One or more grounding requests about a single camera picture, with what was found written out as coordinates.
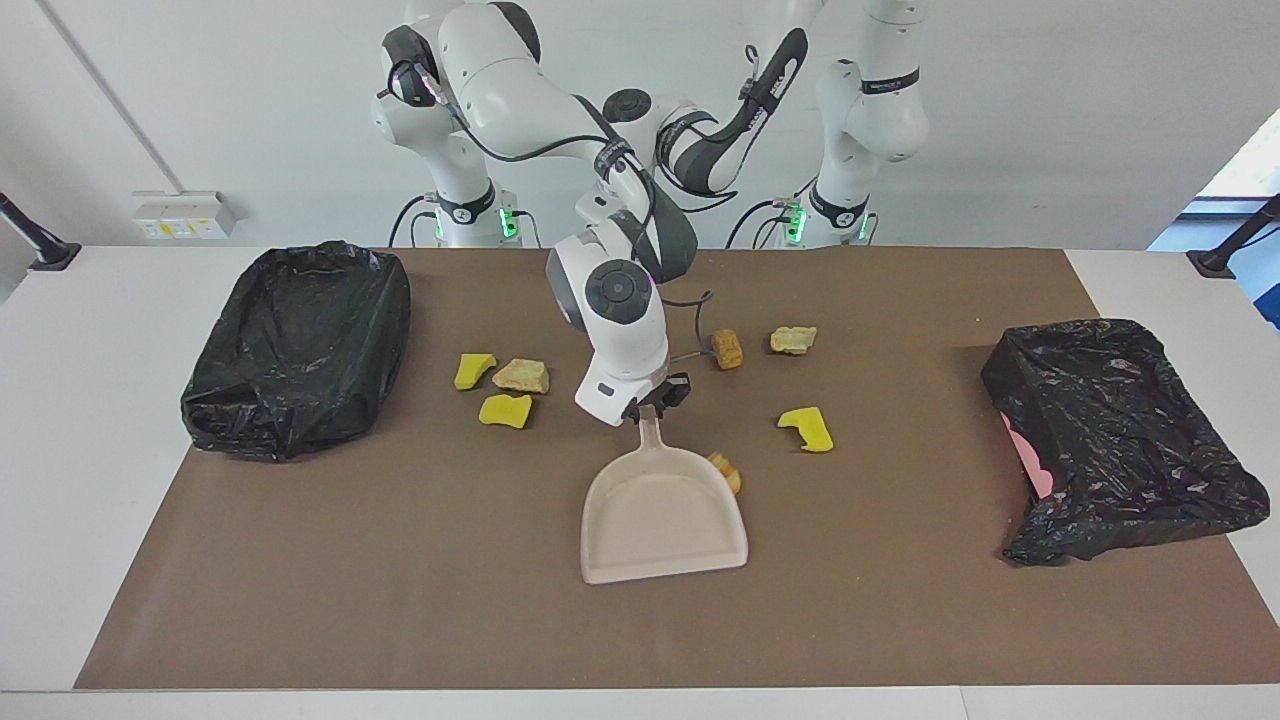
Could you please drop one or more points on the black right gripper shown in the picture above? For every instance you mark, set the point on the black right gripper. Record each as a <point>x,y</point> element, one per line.
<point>675,388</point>

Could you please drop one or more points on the brown bread roll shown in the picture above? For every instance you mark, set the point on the brown bread roll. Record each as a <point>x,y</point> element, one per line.
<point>729,350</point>

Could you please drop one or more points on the golden croissant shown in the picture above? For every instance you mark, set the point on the golden croissant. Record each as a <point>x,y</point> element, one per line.
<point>728,470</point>

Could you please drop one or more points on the beige plastic dustpan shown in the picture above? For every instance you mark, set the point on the beige plastic dustpan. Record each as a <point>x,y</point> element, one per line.
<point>660,520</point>

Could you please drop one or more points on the tan rock piece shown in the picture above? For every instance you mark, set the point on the tan rock piece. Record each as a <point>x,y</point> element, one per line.
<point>793,340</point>
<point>522,376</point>

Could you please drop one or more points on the wide yellow sponge piece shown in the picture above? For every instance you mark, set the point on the wide yellow sponge piece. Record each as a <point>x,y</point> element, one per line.
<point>505,411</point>

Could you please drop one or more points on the notched yellow sponge piece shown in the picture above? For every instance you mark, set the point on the notched yellow sponge piece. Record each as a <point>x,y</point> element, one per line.
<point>810,432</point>

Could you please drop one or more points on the small yellow sponge piece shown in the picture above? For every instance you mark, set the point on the small yellow sponge piece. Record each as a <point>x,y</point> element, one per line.
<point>472,370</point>

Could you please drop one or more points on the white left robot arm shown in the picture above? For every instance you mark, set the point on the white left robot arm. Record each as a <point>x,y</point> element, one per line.
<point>870,110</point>

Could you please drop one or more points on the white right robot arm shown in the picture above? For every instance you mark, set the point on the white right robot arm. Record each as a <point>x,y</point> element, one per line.
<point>500,70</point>

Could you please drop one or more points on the black trash bag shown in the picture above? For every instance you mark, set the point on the black trash bag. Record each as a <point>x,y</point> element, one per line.
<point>300,340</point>
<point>1120,430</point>

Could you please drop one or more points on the pink plastic bin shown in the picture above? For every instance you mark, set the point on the pink plastic bin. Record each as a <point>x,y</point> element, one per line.
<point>1030,460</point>

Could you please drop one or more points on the brown table mat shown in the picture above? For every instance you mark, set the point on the brown table mat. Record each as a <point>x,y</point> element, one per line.
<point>640,620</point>

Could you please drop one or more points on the white wall socket box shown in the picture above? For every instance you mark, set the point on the white wall socket box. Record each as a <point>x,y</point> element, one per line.
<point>180,215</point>

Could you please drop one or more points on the black camera stand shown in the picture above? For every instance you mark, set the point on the black camera stand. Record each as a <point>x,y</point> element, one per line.
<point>40,245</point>
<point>1230,250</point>

